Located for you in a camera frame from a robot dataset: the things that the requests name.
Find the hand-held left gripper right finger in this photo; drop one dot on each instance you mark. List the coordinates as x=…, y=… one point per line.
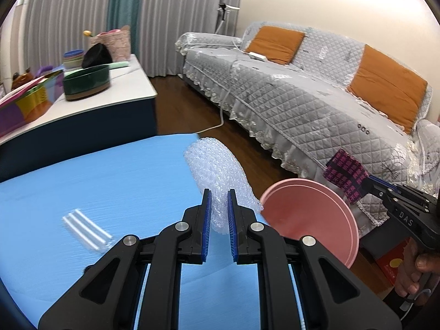
x=233, y=227

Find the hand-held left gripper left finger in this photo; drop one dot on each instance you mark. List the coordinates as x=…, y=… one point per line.
x=206, y=227

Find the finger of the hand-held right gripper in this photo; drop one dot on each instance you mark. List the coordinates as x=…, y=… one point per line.
x=381, y=181
x=374, y=190

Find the purple printed wrapper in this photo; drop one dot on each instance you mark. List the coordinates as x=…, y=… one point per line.
x=345, y=175

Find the clear bubble wrap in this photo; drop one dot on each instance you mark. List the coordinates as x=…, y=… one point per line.
x=220, y=168

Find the pink plastic bin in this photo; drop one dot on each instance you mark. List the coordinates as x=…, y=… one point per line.
x=309, y=213

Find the person's right hand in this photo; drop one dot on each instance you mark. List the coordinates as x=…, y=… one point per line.
x=407, y=275

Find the red cardboard box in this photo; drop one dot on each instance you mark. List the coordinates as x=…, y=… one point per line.
x=390, y=261

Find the orange cushion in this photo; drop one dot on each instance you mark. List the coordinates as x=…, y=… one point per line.
x=275, y=44
x=388, y=86

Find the blue foam mat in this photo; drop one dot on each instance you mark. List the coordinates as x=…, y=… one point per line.
x=120, y=178

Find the grey quilted sofa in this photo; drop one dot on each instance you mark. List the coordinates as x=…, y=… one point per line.
x=292, y=110

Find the white top coffee table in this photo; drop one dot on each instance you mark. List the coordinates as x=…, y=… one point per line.
x=113, y=89

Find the white power strip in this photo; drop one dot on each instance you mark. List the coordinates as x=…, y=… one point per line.
x=258, y=56

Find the mint green tray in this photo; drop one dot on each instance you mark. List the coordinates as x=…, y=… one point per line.
x=118, y=65

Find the dark green bowl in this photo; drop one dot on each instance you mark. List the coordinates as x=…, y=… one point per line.
x=87, y=82

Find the pink lace bag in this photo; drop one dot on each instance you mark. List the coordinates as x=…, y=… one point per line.
x=120, y=44

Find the black hat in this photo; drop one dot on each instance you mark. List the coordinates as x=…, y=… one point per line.
x=96, y=56

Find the colourful tin box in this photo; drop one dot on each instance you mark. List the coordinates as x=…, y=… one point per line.
x=31, y=110

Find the stack of coloured plastic bowls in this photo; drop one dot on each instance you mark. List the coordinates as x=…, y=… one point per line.
x=73, y=60

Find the white floor stand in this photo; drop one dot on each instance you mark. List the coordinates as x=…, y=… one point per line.
x=223, y=10

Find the grey curtain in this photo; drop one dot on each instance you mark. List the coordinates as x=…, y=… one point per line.
x=185, y=7
x=68, y=10

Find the purple plate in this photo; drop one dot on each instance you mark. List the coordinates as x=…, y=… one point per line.
x=46, y=70

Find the yellow artificial flower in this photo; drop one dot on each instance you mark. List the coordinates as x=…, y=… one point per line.
x=87, y=33

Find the pink framed tin lid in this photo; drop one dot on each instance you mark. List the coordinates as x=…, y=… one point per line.
x=24, y=89

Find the brown ceramic ornament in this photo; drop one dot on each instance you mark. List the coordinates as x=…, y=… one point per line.
x=23, y=79

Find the teal curtain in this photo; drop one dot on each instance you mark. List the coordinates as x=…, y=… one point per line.
x=125, y=0

